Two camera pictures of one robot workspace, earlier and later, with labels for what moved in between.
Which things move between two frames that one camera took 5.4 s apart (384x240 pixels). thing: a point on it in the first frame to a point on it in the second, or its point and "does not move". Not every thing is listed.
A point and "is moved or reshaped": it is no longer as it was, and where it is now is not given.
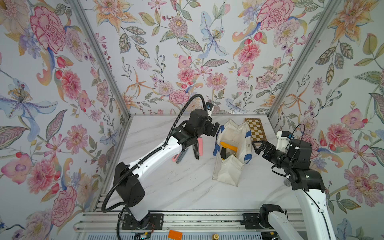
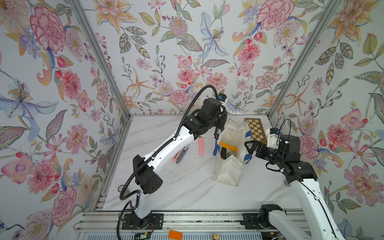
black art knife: [195, 147] is moved or reshaped
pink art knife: [174, 158] does not move
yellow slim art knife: [227, 145] does not move
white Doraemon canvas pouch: [232, 150] does not move
